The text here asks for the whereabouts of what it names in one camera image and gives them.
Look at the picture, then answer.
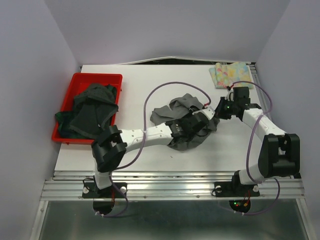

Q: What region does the grey skirt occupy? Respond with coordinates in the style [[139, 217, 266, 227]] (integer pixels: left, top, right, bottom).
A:
[[150, 93, 220, 151]]

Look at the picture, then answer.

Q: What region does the floral pastel skirt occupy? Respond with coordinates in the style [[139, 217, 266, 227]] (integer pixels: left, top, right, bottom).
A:
[[208, 62, 253, 89]]

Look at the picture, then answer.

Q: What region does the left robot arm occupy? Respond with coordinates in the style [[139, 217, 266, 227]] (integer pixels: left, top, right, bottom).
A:
[[91, 108, 215, 197]]

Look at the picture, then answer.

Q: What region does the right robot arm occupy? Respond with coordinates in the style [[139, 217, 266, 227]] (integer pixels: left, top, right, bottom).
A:
[[215, 86, 300, 195]]

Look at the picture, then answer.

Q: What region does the dark charcoal knit skirt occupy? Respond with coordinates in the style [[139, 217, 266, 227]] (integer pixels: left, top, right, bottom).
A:
[[68, 83, 120, 140]]

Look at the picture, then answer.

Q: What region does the red plastic bin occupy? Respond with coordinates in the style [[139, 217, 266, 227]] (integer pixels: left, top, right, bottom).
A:
[[51, 72, 123, 145]]

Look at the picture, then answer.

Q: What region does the dark green skirt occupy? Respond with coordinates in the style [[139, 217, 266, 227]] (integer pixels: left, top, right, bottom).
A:
[[54, 84, 120, 140]]

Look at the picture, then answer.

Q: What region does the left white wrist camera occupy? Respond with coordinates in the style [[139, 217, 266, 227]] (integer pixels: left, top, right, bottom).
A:
[[199, 106, 215, 120]]

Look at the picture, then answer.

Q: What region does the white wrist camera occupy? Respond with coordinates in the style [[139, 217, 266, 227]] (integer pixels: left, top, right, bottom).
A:
[[225, 85, 234, 102], [199, 106, 215, 120]]

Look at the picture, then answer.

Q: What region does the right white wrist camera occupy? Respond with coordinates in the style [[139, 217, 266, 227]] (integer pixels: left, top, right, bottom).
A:
[[225, 85, 234, 102]]

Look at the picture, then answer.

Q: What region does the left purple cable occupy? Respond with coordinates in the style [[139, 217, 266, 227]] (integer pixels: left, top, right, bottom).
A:
[[94, 81, 212, 218]]

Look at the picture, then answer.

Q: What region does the purple cable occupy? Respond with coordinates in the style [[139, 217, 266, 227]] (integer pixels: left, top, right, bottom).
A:
[[94, 81, 212, 218], [226, 81, 280, 217]]

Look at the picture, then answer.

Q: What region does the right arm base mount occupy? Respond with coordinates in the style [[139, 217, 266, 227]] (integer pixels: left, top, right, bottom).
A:
[[211, 172, 260, 198]]

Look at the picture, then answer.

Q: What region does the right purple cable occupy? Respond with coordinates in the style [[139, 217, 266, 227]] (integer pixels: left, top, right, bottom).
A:
[[226, 81, 280, 217]]

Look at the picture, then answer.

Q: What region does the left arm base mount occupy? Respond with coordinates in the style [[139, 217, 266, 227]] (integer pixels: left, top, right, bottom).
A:
[[81, 181, 125, 199]]

